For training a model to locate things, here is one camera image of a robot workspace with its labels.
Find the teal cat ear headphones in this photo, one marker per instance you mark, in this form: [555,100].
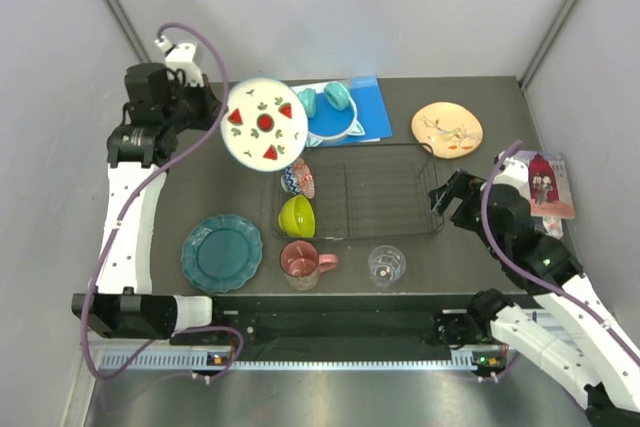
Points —
[339,98]

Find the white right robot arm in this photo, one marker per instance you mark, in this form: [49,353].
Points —
[599,367]

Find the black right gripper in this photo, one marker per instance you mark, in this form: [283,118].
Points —
[461,186]

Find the lime green bowl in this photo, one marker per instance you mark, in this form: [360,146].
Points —
[296,218]

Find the illustrated red castle book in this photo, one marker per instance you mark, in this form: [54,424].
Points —
[547,186]

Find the orange floral plate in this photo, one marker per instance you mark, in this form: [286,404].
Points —
[448,129]

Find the patterned blue red bowl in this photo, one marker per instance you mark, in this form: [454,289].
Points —
[297,179]

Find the clear drinking glass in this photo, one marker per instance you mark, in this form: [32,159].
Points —
[386,264]

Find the teal scalloped plate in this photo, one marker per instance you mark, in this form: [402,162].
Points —
[221,254]

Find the white watermelon pattern plate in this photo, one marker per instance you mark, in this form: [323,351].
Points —
[266,126]

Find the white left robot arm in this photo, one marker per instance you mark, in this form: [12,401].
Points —
[121,303]

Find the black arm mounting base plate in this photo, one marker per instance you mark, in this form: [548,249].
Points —
[432,319]

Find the blue folder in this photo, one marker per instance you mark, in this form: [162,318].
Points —
[331,127]

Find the pink glass mug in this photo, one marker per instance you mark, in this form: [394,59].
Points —
[303,265]

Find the black wire dish rack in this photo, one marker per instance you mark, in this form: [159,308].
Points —
[373,190]

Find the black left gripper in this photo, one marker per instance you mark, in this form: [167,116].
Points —
[210,103]

